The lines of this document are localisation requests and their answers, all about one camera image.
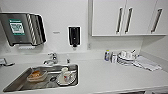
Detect white plate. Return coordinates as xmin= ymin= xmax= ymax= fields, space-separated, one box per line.
xmin=55 ymin=70 xmax=79 ymax=87

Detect grey dish drying rack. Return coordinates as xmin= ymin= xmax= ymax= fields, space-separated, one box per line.
xmin=0 ymin=57 xmax=16 ymax=68

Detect brown food container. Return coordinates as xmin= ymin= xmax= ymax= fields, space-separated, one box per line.
xmin=26 ymin=67 xmax=48 ymax=83

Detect grey paper towel dispenser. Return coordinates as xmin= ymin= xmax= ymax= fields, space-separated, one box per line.
xmin=0 ymin=12 xmax=48 ymax=48

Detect small white bottle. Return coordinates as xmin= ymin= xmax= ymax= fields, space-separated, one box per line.
xmin=110 ymin=51 xmax=119 ymax=65

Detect small metal sink knob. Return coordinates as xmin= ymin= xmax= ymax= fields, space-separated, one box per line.
xmin=65 ymin=57 xmax=72 ymax=65

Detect white wall cabinet three doors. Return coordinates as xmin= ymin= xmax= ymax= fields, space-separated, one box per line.
xmin=88 ymin=0 xmax=168 ymax=37

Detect chrome sink faucet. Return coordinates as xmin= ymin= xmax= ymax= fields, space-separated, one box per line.
xmin=42 ymin=52 xmax=60 ymax=67

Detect small wall label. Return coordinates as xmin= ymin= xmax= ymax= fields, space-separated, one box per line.
xmin=52 ymin=30 xmax=62 ymax=35

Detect white mug red print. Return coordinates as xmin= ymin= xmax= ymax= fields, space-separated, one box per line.
xmin=60 ymin=67 xmax=74 ymax=82

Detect black soap dispenser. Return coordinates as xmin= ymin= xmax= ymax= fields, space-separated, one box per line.
xmin=67 ymin=25 xmax=82 ymax=50

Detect dish soap bottle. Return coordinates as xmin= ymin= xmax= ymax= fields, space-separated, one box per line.
xmin=104 ymin=49 xmax=112 ymax=62

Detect stainless steel sink basin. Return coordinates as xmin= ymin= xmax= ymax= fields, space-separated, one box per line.
xmin=2 ymin=63 xmax=80 ymax=93

